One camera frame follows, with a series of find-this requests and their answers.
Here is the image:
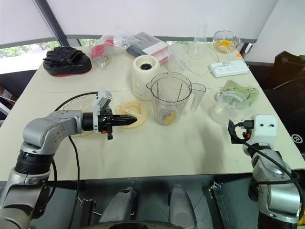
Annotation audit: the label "glass conical flask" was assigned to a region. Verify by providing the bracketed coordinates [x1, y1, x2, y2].
[189, 20, 212, 60]

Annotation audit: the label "cream blender base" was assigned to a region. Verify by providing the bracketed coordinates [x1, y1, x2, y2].
[132, 54, 168, 102]

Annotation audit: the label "grey rounded robot leg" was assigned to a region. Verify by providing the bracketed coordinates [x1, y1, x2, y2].
[168, 184, 198, 229]
[98, 187, 140, 225]

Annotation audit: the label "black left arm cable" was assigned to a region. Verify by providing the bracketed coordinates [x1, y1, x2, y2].
[51, 91, 99, 229]

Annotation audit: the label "glass bowl with orange pieces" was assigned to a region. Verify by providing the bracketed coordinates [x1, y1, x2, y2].
[212, 30, 242, 52]

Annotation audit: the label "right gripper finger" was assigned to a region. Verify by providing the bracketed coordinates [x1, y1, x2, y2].
[230, 135, 246, 145]
[227, 119, 239, 138]

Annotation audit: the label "green cloth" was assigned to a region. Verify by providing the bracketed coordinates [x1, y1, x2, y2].
[221, 80, 260, 107]

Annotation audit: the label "black white red box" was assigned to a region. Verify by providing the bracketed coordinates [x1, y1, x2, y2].
[125, 31, 170, 65]

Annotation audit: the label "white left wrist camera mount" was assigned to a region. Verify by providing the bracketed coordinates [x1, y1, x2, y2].
[91, 90, 113, 134]

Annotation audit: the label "clear plastic blender jar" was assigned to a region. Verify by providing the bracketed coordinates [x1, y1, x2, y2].
[145, 72, 207, 125]

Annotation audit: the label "clear plastic bag red contents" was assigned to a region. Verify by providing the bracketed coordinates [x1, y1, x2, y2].
[89, 30, 134, 70]

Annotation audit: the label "orange segments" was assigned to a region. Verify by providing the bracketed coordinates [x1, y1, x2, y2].
[163, 113, 178, 125]

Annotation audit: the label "black bag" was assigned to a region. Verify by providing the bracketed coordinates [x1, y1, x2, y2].
[261, 50, 305, 155]

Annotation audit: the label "cardboard box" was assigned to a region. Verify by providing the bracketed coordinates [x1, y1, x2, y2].
[0, 83, 17, 121]

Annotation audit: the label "white power strip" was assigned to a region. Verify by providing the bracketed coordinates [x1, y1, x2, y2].
[209, 60, 249, 78]

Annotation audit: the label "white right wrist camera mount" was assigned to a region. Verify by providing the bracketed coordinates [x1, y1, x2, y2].
[247, 114, 278, 144]

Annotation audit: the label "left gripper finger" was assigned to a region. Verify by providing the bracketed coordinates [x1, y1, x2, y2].
[114, 120, 138, 128]
[114, 114, 139, 122]

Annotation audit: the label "clear measuring jug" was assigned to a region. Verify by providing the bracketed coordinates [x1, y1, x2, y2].
[210, 90, 251, 126]

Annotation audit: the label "black metal bracket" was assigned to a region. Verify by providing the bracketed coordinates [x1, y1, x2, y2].
[206, 182, 231, 229]

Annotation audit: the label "white power cord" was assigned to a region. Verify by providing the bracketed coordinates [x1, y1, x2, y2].
[185, 46, 235, 77]

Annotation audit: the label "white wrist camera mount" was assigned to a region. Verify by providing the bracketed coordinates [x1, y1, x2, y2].
[91, 90, 113, 134]
[247, 114, 278, 144]

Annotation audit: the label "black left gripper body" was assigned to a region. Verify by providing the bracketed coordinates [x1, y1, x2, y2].
[97, 108, 116, 141]

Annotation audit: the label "cream blender lid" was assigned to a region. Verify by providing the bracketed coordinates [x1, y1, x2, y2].
[115, 100, 148, 130]

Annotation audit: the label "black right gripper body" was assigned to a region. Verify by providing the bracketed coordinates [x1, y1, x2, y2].
[242, 128, 252, 142]

